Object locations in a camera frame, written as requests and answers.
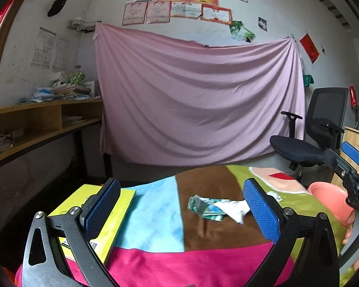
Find red fire extinguisher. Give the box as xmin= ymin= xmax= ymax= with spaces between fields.
xmin=349 ymin=85 xmax=358 ymax=108

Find black office chair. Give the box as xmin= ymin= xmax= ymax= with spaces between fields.
xmin=270 ymin=88 xmax=349 ymax=182

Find green photos on wall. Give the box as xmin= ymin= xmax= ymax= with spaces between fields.
xmin=230 ymin=21 xmax=255 ymax=43

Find white paper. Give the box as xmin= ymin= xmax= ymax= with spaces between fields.
xmin=214 ymin=199 xmax=250 ymax=225

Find wall calendar sheets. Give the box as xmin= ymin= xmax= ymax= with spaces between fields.
xmin=30 ymin=27 xmax=70 ymax=72

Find green snack wrapper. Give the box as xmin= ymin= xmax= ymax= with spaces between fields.
xmin=187 ymin=195 xmax=226 ymax=221

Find colourful patchwork rug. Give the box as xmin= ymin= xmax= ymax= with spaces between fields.
xmin=15 ymin=165 xmax=357 ymax=287

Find pile of papers on shelf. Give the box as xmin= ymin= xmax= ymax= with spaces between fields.
xmin=18 ymin=66 xmax=101 ymax=104

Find red paper wall decoration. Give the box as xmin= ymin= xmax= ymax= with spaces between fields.
xmin=300 ymin=33 xmax=320 ymax=64

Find pink plastic basin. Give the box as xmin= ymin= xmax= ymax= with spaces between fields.
xmin=307 ymin=182 xmax=353 ymax=226

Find metal wall rack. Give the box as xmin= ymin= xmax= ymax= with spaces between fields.
xmin=67 ymin=19 xmax=101 ymax=34

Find knotted grey white cloth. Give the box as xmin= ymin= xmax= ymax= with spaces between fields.
xmin=267 ymin=190 xmax=283 ymax=203

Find small dark wall picture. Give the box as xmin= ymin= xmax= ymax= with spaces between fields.
xmin=258 ymin=17 xmax=267 ymax=31

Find green hanging bag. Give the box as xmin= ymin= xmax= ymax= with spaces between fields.
xmin=303 ymin=74 xmax=314 ymax=88

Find pink hanging sheet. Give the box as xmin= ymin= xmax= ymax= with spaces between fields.
xmin=95 ymin=23 xmax=305 ymax=166

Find yellow book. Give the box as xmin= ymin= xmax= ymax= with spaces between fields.
xmin=47 ymin=183 xmax=137 ymax=265

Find person right hand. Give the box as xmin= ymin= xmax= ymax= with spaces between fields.
xmin=342 ymin=210 xmax=356 ymax=244

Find wooden wall shelf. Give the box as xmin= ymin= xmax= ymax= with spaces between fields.
xmin=0 ymin=99 xmax=103 ymax=168

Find black cap on wall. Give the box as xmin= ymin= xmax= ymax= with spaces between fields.
xmin=47 ymin=0 xmax=67 ymax=17

